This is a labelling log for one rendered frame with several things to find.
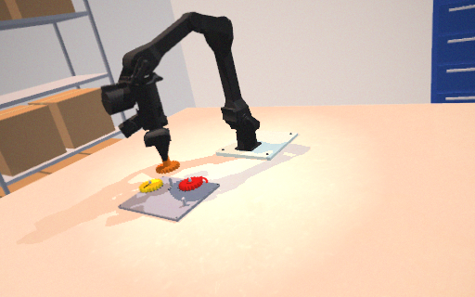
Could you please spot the yellow gear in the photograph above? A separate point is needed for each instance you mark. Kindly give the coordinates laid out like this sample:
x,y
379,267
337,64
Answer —
x,y
156,183

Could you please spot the orange-brown gear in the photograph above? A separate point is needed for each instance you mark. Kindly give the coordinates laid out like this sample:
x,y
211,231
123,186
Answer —
x,y
167,166

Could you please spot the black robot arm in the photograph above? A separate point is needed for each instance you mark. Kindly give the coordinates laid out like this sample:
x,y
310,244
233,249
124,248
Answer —
x,y
132,88

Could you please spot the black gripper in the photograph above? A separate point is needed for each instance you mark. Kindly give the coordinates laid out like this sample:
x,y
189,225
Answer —
x,y
157,135

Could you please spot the red gear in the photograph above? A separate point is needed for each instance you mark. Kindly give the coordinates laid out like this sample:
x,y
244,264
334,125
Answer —
x,y
195,183

